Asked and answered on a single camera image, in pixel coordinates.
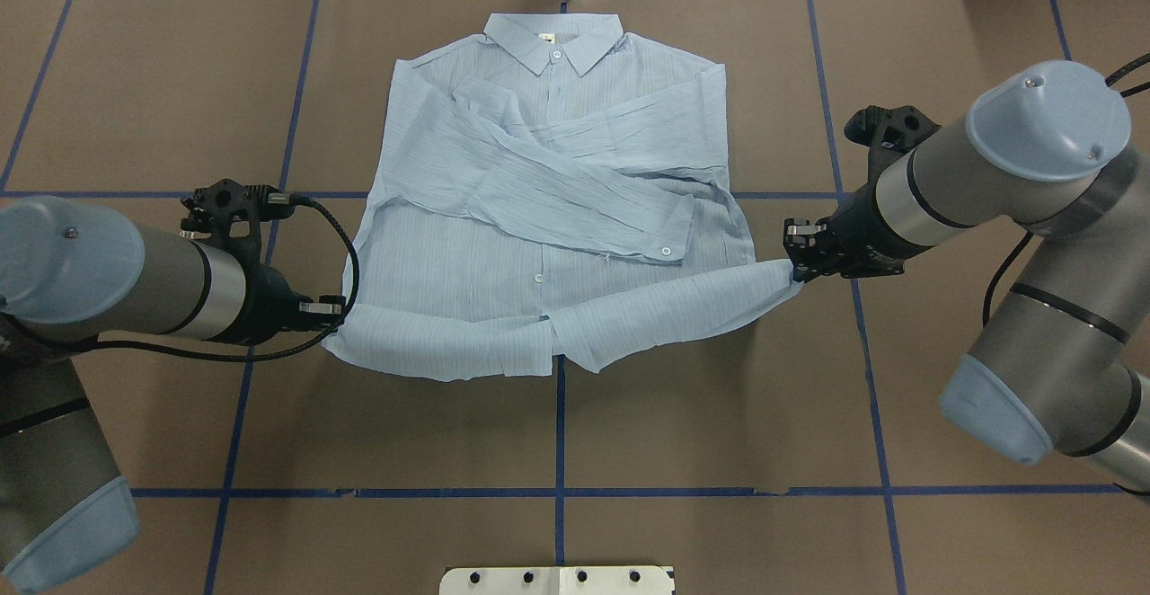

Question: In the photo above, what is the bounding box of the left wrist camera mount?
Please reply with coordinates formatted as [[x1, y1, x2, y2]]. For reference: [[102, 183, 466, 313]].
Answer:
[[181, 180, 296, 268]]

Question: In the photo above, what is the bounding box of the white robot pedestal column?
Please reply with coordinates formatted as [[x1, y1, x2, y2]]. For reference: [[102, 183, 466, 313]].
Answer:
[[438, 565, 677, 594]]

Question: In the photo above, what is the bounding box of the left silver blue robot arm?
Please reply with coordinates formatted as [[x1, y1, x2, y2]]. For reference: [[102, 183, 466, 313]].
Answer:
[[3, 184, 358, 594]]

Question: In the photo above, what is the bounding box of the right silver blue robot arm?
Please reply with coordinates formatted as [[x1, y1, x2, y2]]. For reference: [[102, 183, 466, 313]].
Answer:
[[782, 56, 1147, 502]]

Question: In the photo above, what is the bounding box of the light blue button shirt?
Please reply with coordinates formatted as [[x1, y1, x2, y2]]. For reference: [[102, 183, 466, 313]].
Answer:
[[324, 13, 802, 382]]

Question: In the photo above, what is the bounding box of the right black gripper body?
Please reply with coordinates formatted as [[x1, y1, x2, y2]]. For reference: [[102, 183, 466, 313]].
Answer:
[[813, 185, 909, 279]]

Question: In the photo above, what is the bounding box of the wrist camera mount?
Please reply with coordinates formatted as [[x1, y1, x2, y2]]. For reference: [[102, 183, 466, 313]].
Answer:
[[843, 106, 942, 185], [181, 180, 296, 268]]

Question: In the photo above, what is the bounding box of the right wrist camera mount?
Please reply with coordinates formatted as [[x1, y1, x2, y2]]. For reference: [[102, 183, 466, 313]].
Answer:
[[843, 106, 942, 185]]

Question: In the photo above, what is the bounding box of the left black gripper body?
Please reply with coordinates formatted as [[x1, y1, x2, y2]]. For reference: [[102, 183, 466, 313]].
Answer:
[[235, 264, 311, 344]]

